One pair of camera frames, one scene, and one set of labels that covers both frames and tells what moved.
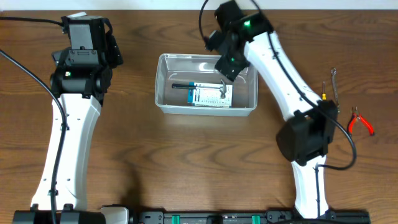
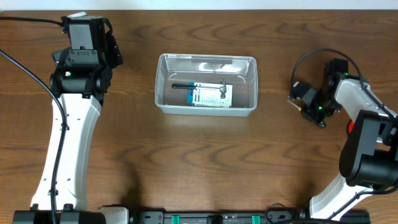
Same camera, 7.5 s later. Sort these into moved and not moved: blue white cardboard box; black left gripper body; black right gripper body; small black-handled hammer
Moved: black right gripper body
Not moved: blue white cardboard box; black left gripper body; small black-handled hammer
